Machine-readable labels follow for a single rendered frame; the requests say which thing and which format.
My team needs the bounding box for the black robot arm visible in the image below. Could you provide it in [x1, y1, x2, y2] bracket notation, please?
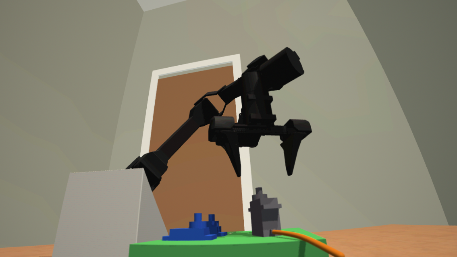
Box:
[126, 47, 304, 192]

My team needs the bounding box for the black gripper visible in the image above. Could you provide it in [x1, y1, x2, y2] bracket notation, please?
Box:
[208, 91, 312, 177]

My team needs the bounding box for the green flat deck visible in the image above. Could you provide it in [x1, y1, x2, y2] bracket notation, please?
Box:
[129, 213, 329, 257]

